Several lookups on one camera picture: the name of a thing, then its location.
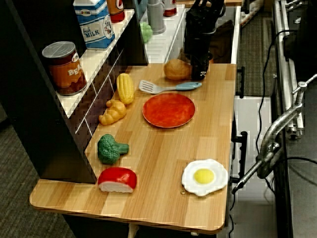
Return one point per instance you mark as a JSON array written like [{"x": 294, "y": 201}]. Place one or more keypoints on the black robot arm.
[{"x": 210, "y": 5}]

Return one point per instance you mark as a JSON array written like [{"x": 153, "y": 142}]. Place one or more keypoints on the white toy sink basin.
[{"x": 236, "y": 37}]

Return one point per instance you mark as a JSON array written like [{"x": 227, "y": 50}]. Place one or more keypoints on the red round plate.
[{"x": 168, "y": 110}]

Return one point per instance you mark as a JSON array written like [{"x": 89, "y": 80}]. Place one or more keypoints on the metal c-clamp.
[{"x": 275, "y": 138}]

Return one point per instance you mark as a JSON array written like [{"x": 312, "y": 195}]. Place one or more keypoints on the black toy kitchen shelf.
[{"x": 37, "y": 119}]

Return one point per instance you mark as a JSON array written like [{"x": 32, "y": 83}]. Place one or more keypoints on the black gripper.
[{"x": 198, "y": 34}]

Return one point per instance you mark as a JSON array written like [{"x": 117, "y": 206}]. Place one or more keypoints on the yellow toy corn cob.
[{"x": 125, "y": 88}]

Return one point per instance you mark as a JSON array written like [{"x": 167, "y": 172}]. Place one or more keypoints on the green toy broccoli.
[{"x": 107, "y": 148}]

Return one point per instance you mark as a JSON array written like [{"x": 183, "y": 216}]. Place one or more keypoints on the light green toy vegetable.
[{"x": 145, "y": 31}]

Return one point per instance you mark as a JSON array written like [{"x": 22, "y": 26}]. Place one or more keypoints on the toy chicken drumstick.
[{"x": 177, "y": 70}]

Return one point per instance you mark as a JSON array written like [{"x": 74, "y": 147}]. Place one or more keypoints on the aluminium extrusion rail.
[{"x": 287, "y": 74}]

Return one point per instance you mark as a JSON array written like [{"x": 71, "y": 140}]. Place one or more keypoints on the orange toy croissant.
[{"x": 114, "y": 112}]

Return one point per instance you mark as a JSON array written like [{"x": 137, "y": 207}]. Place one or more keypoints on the blue toy milk carton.
[{"x": 95, "y": 24}]

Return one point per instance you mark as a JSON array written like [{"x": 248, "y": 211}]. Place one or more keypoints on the red white sushi piece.
[{"x": 116, "y": 179}]

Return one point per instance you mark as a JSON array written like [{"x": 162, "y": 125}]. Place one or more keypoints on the toy fried egg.
[{"x": 204, "y": 177}]

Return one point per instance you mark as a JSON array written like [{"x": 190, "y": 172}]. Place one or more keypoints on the toy beans can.
[{"x": 64, "y": 69}]

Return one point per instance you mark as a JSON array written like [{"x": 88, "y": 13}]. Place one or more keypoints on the orange toy sauce bottle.
[{"x": 116, "y": 10}]

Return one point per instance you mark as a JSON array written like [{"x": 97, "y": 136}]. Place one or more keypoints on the red white toy can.
[{"x": 170, "y": 7}]

